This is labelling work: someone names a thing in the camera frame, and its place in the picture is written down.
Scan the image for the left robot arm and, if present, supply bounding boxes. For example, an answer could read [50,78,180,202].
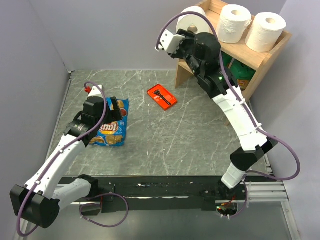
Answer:
[9,96,122,229]

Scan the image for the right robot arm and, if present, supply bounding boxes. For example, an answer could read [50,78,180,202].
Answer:
[170,29,277,200]

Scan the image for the black razor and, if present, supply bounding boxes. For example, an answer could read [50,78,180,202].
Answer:
[153,89,172,106]

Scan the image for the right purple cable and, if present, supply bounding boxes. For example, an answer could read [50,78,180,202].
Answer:
[156,11,301,181]

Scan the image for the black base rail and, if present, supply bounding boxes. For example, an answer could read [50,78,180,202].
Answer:
[68,175,248,214]

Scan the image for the white paper roll front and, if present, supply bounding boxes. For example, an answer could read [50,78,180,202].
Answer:
[216,4,252,44]

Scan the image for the orange razor box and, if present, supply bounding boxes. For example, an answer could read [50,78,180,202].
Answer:
[147,84,178,111]

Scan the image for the green roll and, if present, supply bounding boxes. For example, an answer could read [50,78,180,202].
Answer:
[221,51,233,68]
[229,59,256,91]

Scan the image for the blue chips bag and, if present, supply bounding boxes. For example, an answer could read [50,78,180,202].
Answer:
[89,98,130,147]

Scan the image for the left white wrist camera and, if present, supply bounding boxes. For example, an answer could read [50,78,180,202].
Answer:
[88,84,105,98]

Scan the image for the white paper roll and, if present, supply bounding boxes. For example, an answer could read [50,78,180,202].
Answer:
[216,4,252,44]
[245,12,287,53]
[176,6,210,34]

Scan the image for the aluminium frame rail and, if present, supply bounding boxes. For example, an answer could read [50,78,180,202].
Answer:
[246,182,289,203]

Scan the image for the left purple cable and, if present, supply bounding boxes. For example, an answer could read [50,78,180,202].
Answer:
[16,81,108,237]

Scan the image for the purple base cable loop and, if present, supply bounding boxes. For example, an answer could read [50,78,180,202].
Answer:
[79,192,129,228]

